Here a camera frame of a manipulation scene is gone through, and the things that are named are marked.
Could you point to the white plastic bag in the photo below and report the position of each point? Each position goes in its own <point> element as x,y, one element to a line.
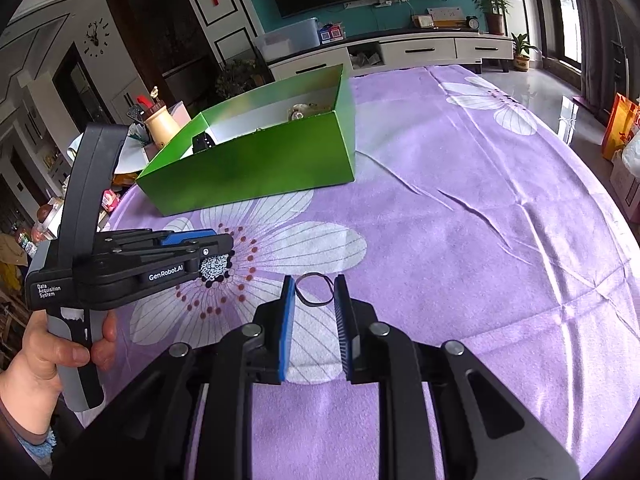
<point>632,147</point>

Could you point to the yellow flat box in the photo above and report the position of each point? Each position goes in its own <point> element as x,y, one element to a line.
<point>442,16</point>

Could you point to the white power strip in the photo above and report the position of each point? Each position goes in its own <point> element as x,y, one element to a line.
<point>385,2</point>

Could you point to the small desk clock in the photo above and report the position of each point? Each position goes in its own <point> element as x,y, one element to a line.
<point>473,23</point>

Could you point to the pink snack can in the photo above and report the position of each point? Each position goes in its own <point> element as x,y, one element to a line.
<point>112,200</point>

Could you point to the grey curtain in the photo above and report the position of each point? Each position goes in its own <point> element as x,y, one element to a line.
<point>607,20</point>

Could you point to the black white beaded ornament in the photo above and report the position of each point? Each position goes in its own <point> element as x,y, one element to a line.
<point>215,267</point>

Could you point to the person's left forearm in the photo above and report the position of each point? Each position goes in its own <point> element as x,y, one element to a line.
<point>22,440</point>

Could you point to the white tv cabinet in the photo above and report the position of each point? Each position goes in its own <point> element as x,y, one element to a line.
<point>430,50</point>

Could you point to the cream wristwatch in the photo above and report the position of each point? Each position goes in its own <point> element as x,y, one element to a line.
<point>300,112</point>

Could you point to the clear plastic storage box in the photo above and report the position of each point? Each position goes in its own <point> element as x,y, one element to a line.
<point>290,40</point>

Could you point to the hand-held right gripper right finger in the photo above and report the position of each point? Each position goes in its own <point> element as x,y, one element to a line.
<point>345,327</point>

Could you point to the silver bangle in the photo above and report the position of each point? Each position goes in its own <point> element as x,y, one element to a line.
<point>313,305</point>

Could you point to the yellow shopping bag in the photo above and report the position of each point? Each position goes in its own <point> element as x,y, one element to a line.
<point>617,125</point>

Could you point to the person's left hand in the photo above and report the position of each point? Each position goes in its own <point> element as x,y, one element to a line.
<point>35,370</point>

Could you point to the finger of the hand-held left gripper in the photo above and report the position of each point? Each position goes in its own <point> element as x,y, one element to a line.
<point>220,251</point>
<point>190,238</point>

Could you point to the green cardboard box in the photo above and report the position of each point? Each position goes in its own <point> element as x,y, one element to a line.
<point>250,170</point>

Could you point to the dark leafy plant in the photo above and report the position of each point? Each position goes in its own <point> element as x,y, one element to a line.
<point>237,77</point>

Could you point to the small potted plant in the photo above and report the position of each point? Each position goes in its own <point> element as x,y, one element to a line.
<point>522,57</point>

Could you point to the yellow jug with red lid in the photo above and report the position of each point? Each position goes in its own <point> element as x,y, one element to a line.
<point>160,127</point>

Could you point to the tall potted plant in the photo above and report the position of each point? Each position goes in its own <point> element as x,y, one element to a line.
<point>495,15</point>

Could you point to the black wall clock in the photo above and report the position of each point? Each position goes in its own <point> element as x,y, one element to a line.
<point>96,37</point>

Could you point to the black wristwatch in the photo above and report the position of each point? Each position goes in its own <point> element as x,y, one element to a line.
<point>204,143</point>

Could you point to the purple floral tablecloth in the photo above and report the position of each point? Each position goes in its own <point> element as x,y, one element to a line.
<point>450,260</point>

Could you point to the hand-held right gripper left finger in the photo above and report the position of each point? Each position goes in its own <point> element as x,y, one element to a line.
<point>287,330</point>

